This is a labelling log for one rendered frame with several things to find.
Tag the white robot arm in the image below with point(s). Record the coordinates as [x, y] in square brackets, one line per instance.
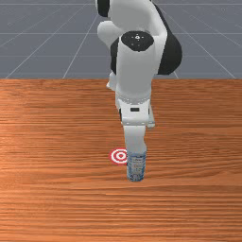
[135, 47]

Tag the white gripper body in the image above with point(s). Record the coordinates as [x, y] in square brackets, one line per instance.
[134, 126]

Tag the clear plastic bottle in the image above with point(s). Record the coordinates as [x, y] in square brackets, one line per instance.
[136, 168]

